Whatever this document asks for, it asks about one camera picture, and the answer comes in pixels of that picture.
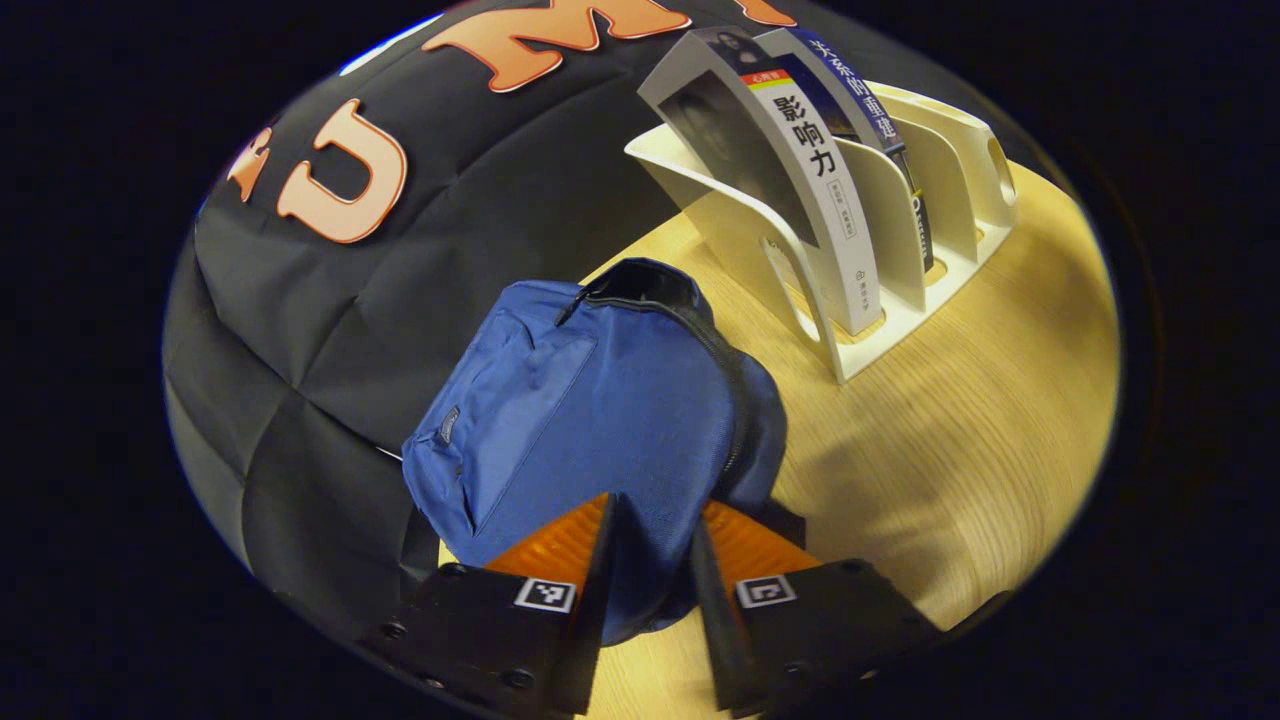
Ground black backdrop cloth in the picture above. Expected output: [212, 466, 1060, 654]
[162, 0, 901, 641]

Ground dark blue book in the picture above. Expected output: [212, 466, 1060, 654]
[755, 27, 936, 276]

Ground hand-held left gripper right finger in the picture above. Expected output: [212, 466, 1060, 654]
[690, 500, 946, 716]

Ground grey and white book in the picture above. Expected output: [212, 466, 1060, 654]
[637, 27, 886, 338]

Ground blue schoolbag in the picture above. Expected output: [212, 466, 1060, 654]
[400, 257, 806, 646]

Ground white bookshelf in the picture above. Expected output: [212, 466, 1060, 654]
[625, 80, 1019, 386]

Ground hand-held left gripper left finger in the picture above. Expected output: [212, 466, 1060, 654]
[360, 492, 618, 716]

